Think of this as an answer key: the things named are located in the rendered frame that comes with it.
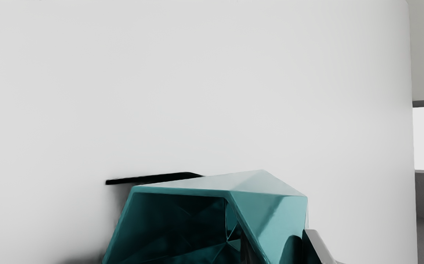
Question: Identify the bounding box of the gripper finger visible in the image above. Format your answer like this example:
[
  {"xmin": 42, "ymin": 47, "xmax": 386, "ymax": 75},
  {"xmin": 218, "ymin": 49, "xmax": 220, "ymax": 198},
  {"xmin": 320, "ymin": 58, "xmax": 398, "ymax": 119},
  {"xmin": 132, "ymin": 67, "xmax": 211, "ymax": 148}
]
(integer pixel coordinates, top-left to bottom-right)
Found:
[{"xmin": 302, "ymin": 229, "xmax": 345, "ymax": 264}]

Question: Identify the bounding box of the teal faceted mug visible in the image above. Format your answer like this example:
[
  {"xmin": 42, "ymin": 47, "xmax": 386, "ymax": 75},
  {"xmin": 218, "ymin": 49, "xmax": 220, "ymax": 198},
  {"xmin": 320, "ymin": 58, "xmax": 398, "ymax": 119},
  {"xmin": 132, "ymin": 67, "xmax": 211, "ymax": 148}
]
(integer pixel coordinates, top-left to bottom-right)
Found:
[{"xmin": 102, "ymin": 169, "xmax": 309, "ymax": 264}]

